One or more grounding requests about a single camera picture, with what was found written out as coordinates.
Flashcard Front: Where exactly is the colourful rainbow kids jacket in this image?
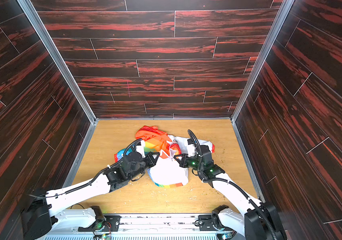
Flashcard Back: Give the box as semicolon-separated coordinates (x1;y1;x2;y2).
113;125;216;189

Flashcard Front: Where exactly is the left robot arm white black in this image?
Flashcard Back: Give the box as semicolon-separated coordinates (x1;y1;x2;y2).
21;152;160;240

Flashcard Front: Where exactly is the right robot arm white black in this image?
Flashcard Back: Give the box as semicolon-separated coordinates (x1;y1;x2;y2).
174;145;287;240

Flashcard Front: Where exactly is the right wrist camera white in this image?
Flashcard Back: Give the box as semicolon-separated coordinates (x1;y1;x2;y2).
187;144;196;157

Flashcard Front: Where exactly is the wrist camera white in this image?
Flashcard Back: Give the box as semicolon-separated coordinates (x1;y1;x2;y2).
187;144;196;157
135;140;145;158

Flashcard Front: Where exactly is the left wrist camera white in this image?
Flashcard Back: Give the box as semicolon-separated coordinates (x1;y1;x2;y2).
135;140;145;158

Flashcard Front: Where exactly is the aluminium front rail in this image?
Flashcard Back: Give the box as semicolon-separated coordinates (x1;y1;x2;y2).
40;214;246;240

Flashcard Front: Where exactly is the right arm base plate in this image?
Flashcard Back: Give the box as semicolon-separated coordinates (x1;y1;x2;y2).
194;215;218;232

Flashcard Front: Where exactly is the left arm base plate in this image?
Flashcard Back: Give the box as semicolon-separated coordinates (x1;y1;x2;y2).
78;215;121;233

